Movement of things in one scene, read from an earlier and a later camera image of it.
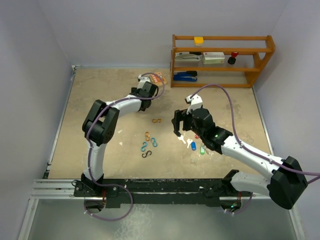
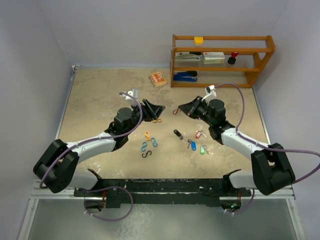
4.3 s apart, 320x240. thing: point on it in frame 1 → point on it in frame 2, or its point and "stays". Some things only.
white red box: (213, 57) stays
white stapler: (186, 57) stays
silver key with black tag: (182, 138) stays
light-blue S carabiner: (154, 142) stays
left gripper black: (135, 90) → (153, 111)
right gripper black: (179, 116) → (190, 108)
